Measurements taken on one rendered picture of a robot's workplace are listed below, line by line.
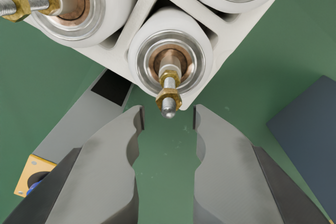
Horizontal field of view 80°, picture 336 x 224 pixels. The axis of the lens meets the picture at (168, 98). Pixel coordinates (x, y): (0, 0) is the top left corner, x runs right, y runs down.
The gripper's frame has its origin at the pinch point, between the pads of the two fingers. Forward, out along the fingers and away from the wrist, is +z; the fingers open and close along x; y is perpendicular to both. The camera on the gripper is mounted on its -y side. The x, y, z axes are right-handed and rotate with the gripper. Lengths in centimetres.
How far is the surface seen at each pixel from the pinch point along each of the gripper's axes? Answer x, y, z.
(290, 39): 26.2, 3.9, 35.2
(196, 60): 2.8, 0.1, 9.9
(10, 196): -59, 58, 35
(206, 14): 4.7, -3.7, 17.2
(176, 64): 0.6, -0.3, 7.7
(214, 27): 5.9, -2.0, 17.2
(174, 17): 0.6, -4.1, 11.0
